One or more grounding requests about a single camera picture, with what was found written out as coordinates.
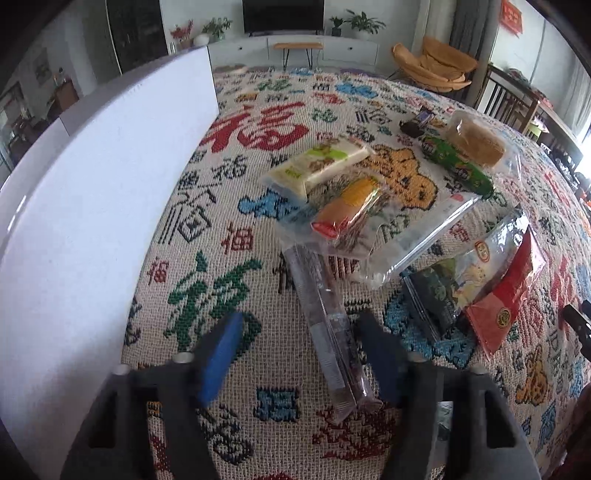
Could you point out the dark wooden chair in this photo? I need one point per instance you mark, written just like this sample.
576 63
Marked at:
508 99

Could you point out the red snack packet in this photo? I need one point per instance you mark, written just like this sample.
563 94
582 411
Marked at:
503 300

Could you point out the red wall hanging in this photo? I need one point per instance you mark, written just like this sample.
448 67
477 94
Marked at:
512 16

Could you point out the leafy potted plant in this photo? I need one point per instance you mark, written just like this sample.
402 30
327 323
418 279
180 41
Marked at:
217 27

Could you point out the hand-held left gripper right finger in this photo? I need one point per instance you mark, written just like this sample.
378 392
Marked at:
383 360

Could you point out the white box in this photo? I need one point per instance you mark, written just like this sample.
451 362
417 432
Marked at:
92 207

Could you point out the white round vase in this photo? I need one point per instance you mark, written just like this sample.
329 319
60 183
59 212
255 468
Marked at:
201 40

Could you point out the orange lounge chair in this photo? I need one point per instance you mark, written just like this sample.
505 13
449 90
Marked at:
434 64

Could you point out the cream green rice cracker packet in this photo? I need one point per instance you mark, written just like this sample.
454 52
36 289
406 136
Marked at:
314 166

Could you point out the black television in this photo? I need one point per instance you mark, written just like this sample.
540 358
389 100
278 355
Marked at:
281 14

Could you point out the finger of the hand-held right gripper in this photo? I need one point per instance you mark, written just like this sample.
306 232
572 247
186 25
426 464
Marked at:
577 323

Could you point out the long dark snack bar packet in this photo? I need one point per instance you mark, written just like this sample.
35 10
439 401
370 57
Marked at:
323 314

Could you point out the dark chocolate bar packet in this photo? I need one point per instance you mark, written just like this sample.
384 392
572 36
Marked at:
413 127

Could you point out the dark glass cabinet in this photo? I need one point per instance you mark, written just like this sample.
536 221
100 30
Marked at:
136 32

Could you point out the dark green snack packet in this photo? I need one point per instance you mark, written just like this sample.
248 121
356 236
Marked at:
434 295

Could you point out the wooden stool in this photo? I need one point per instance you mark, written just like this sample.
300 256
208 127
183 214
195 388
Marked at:
298 45

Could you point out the orange snack in clear packet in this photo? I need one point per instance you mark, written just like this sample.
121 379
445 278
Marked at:
346 207

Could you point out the large potted plant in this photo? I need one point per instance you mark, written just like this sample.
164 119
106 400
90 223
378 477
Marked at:
364 23

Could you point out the bread in clear bag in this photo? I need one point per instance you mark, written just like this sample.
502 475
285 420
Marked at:
475 143

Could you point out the grey curtain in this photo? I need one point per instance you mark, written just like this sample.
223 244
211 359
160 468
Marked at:
471 27

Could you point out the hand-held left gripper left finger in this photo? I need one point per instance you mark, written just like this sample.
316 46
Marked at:
221 360

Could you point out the small potted plant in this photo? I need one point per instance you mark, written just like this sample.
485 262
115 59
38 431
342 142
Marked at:
336 25

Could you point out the green sausage packet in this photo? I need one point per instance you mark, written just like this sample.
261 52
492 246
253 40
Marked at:
457 166

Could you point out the framed wall picture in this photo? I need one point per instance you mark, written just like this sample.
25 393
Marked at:
42 68

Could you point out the white television cabinet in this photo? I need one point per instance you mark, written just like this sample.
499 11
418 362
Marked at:
351 50

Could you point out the clear white snack packet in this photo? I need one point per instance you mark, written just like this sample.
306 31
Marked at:
425 230

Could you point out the red flower arrangement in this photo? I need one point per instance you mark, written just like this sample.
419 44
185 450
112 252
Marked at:
181 32

